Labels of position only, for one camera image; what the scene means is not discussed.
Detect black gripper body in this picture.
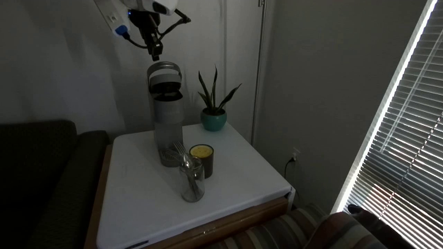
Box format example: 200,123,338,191
129,8,164,47

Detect grey pod coffee maker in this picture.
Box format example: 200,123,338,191
146,61,186,169

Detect snake plant in teal pot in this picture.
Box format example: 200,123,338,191
197,66,244,133

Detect dark candle jar yellow wax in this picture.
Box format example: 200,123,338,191
189,143,216,180

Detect clear glass jar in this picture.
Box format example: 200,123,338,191
179,151,207,203

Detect white plastic board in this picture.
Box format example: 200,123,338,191
96,122,297,249

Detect dark grey textured sofa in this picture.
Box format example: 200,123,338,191
0,119,113,249

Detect wooden side table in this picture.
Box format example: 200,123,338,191
84,143,290,249

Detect striped fabric sofa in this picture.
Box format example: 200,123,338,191
203,206,389,249

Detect white window blinds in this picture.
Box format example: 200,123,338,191
331,0,443,249

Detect blue cable connector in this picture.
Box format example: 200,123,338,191
114,24,131,40

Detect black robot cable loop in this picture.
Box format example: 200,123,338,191
158,7,193,39

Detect wall outlet with black cord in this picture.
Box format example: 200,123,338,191
283,147,302,179

